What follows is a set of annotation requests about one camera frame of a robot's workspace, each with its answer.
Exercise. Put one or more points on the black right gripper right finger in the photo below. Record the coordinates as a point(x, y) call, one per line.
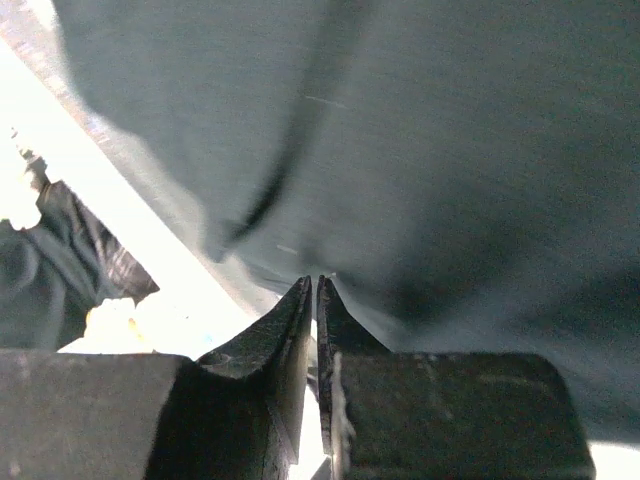
point(387, 415)

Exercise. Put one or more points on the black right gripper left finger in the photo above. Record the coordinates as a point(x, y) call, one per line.
point(234, 413)

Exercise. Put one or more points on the black t shirt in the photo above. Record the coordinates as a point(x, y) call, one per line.
point(467, 171)

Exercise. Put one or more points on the black base crossbar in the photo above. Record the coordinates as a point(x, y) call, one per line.
point(53, 274)

